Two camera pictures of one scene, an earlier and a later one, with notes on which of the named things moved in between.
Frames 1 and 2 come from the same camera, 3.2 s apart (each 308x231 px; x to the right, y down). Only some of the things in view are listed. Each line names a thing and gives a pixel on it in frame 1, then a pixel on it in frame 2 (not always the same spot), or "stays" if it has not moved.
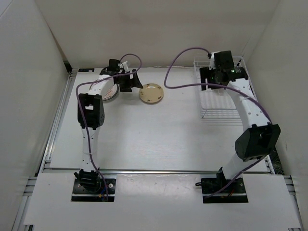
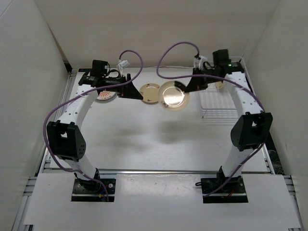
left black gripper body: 119,79 to 110,82
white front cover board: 155,200 stays
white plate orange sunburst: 110,92 stays
